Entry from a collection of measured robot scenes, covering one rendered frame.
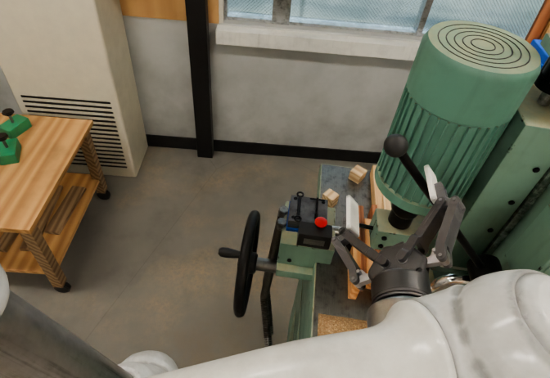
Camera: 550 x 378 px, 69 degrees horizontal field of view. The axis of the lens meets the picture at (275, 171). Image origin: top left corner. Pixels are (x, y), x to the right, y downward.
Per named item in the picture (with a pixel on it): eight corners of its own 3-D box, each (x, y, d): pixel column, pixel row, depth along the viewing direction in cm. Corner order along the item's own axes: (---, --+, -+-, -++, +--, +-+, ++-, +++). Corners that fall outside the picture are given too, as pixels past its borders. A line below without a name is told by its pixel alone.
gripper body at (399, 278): (385, 328, 54) (380, 268, 61) (448, 316, 50) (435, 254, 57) (358, 303, 51) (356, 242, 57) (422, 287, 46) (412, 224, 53)
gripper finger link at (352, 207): (359, 236, 65) (355, 238, 65) (358, 204, 70) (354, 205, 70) (349, 227, 63) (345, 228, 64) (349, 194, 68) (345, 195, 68)
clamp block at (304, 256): (282, 219, 115) (286, 199, 108) (330, 227, 114) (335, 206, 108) (277, 264, 104) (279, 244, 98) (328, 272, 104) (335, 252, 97)
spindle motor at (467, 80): (371, 150, 89) (417, 12, 67) (451, 161, 89) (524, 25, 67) (376, 211, 77) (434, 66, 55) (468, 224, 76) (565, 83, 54)
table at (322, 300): (289, 171, 133) (291, 158, 129) (381, 184, 132) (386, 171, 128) (263, 359, 90) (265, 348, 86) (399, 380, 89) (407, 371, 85)
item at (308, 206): (289, 204, 107) (290, 189, 103) (330, 209, 107) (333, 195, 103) (283, 244, 98) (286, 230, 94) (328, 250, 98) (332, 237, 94)
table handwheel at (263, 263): (233, 317, 119) (249, 222, 130) (299, 327, 119) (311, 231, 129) (223, 314, 92) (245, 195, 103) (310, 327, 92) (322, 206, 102)
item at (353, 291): (347, 222, 112) (352, 208, 108) (353, 222, 112) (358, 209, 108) (347, 299, 96) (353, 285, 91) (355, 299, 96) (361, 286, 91)
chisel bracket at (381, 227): (367, 228, 100) (375, 207, 94) (423, 236, 100) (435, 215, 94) (367, 254, 95) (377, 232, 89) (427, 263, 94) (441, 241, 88)
